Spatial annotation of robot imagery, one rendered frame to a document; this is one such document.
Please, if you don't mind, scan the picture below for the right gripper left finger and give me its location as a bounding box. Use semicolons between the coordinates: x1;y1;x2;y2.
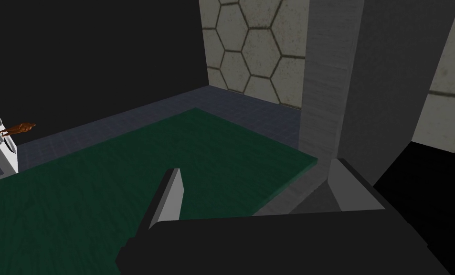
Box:
135;168;185;240

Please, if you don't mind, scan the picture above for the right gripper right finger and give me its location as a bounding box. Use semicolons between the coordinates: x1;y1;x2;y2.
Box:
289;157;387;214

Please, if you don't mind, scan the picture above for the tall grey cabinet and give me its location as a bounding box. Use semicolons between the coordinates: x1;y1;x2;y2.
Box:
252;0;455;217

